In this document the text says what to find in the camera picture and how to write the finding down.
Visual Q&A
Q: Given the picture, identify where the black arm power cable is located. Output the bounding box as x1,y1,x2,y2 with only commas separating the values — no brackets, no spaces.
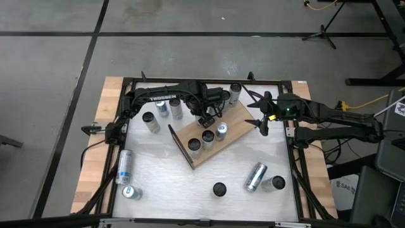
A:
80,139,107,174

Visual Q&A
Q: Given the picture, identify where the black aluminium table frame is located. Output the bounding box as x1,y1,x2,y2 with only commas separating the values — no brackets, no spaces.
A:
71,71,338,228

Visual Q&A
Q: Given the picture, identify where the yellow floor cable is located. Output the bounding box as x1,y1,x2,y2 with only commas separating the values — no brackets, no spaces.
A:
303,0,339,11

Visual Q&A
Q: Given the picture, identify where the black desk frame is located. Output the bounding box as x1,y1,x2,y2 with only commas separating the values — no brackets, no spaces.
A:
318,0,405,87

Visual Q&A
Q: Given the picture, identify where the Celsius Tropical Vibe can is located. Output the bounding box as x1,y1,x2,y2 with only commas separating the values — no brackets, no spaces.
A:
142,111,161,134
187,137,203,160
212,182,228,198
169,98,184,120
201,129,216,151

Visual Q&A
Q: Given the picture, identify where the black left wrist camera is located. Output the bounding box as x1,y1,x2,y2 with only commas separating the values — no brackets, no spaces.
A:
207,87,226,102

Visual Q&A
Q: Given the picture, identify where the black stand foot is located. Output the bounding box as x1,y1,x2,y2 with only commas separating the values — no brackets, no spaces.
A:
0,134,25,149

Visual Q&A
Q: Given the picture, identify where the white cardboard box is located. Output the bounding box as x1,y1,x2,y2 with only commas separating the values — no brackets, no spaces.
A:
328,174,360,212

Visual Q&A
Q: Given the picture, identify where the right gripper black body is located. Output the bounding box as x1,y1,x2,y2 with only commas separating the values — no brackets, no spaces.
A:
272,92,305,122

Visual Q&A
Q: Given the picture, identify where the white cable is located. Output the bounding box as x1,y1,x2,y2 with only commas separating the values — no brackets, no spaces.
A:
373,101,405,118

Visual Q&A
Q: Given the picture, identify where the dark grey equipment case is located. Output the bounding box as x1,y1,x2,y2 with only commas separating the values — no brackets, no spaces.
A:
349,165,401,226

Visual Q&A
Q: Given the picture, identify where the wooden shelf with black frame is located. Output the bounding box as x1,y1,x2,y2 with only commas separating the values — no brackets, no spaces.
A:
167,84,268,170

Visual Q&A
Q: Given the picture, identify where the black tripod stand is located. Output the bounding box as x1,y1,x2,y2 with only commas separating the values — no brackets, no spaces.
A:
302,3,347,50

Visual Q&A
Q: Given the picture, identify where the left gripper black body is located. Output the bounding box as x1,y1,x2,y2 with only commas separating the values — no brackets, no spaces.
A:
189,94,223,119

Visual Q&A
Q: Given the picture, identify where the yellow extension cable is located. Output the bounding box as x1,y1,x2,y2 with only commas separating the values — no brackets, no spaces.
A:
338,87,405,111

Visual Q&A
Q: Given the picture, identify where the black-top Celsius can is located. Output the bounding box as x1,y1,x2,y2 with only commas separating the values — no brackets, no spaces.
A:
261,175,287,193

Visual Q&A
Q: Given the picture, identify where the Red Bull can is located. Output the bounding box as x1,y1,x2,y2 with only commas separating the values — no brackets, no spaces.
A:
214,122,229,142
121,185,144,201
155,100,170,118

